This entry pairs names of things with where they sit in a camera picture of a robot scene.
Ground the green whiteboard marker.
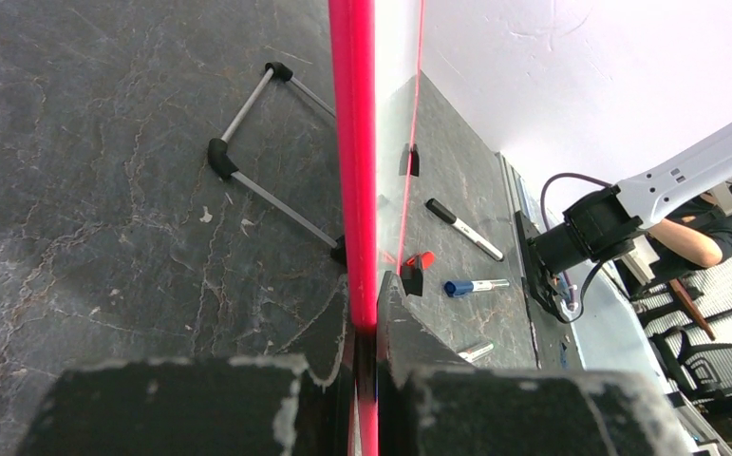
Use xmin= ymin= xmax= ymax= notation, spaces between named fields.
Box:
xmin=458 ymin=341 xmax=495 ymax=363

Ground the black whiteboard marker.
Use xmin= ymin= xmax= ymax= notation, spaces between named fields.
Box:
xmin=424 ymin=199 xmax=505 ymax=262

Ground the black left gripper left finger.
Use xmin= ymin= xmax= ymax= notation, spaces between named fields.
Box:
xmin=17 ymin=278 xmax=355 ymax=455

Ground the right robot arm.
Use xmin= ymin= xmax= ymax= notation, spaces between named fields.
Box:
xmin=519 ymin=122 xmax=732 ymax=277

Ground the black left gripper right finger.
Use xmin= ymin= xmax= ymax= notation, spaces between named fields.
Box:
xmin=375 ymin=272 xmax=689 ymax=455

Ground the person in black shirt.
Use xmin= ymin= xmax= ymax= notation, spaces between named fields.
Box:
xmin=647 ymin=192 xmax=732 ymax=276

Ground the whiteboard wire stand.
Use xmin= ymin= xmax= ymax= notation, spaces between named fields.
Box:
xmin=206 ymin=61 xmax=347 ymax=266

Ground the pink framed whiteboard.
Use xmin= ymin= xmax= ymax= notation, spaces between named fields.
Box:
xmin=328 ymin=1 xmax=426 ymax=455

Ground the red marker cap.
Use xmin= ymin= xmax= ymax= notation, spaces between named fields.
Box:
xmin=404 ymin=251 xmax=436 ymax=270

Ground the black office chair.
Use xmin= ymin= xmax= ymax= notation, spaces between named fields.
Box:
xmin=648 ymin=327 xmax=732 ymax=418

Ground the blue whiteboard marker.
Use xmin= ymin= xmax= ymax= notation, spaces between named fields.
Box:
xmin=443 ymin=279 xmax=510 ymax=297

